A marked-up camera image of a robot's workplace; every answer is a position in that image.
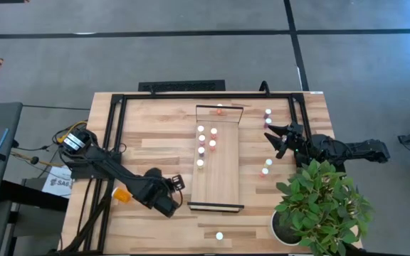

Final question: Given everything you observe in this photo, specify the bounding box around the black cable loop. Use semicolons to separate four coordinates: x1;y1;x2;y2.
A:
258;80;272;97

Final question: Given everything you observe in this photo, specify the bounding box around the black aluminium table frame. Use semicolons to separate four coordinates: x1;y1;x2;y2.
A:
61;91;312;255

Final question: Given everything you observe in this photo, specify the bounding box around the green leafy plant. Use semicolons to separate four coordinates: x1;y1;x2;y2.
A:
274;159;374;256

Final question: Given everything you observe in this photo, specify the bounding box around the white plant pot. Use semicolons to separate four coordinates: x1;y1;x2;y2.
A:
270;209;304;247

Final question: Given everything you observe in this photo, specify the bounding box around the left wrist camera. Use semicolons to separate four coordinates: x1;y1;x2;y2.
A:
171;174;186;191

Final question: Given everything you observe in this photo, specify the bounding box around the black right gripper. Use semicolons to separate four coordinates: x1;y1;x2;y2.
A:
263;122;308;161

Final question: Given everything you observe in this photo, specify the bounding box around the black floor cable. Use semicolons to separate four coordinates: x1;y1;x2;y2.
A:
22;104;91;111

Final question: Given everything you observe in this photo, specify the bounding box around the wooden shelf black frame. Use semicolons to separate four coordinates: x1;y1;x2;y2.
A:
186;105;246;213

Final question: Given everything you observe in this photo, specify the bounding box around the yellow cable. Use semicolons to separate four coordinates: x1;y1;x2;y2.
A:
56;120;89;143

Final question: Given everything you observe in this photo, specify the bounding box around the large orange medicine bottle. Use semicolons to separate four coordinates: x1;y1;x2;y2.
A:
111;186;133;204

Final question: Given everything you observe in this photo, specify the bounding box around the black floor vent grille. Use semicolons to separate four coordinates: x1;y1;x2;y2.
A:
137;79;226;92

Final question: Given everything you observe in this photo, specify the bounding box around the white printed paper sheet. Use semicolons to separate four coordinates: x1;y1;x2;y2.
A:
41;165;74;199

